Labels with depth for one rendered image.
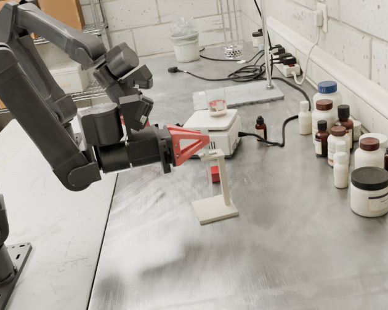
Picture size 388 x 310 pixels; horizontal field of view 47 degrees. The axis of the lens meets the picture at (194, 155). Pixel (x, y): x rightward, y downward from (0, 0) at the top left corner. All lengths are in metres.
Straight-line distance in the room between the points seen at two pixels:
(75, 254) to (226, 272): 0.30
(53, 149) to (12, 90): 0.12
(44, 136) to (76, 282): 0.26
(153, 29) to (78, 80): 0.70
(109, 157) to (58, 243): 0.23
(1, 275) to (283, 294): 0.48
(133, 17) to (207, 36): 0.58
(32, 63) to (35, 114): 0.58
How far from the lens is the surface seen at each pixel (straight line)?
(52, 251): 0.94
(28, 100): 0.76
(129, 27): 3.56
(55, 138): 0.78
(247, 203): 0.93
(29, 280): 0.88
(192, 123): 1.14
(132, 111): 0.79
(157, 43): 3.57
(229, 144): 1.11
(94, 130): 0.80
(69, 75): 3.37
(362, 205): 0.87
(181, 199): 0.98
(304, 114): 1.20
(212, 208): 0.92
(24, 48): 1.33
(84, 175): 0.80
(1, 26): 1.33
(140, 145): 0.80
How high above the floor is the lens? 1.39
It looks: 25 degrees down
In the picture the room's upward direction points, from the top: 10 degrees counter-clockwise
